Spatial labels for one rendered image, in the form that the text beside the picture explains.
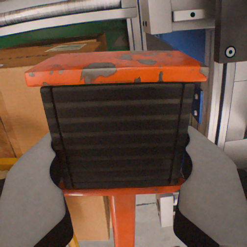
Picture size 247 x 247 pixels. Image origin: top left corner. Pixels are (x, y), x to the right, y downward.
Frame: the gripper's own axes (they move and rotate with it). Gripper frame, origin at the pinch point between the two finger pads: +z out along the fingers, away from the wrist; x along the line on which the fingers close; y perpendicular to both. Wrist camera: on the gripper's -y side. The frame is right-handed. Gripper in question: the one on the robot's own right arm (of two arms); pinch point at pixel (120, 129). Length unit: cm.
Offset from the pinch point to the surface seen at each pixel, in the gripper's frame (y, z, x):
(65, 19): -8, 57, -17
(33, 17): -10, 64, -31
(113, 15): -9, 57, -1
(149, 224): 207, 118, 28
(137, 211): 180, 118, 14
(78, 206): 39.7, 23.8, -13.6
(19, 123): 11.8, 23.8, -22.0
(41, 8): -13, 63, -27
